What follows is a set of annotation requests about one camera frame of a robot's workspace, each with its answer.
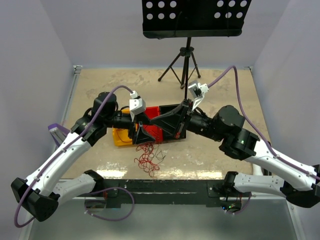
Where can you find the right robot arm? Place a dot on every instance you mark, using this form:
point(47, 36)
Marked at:
point(298, 183)

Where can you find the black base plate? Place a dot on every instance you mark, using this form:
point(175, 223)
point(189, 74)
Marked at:
point(165, 192)

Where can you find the black music stand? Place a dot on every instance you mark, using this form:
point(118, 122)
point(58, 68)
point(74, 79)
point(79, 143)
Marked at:
point(164, 19)

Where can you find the red plastic bin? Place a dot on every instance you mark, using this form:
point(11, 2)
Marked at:
point(154, 131)

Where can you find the yellow plastic bin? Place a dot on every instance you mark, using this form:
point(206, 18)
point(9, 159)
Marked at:
point(120, 137)

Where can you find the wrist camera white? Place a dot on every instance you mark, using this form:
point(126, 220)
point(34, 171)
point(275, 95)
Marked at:
point(136, 105)
point(198, 92)

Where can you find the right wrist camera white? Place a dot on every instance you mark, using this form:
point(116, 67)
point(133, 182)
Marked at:
point(198, 92)

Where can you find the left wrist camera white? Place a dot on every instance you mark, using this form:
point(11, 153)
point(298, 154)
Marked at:
point(136, 105)

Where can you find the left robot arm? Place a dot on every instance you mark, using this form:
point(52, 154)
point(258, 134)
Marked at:
point(40, 193)

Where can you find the purple holder block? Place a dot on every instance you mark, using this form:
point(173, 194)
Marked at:
point(58, 133)

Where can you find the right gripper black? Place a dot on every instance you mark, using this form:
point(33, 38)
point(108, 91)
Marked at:
point(172, 121)

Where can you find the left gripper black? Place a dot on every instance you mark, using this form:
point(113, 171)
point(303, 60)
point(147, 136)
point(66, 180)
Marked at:
point(139, 136)

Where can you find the white cylinder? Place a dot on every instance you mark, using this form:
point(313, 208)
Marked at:
point(257, 170)

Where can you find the black plastic bin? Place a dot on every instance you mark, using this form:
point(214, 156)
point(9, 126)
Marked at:
point(168, 136)

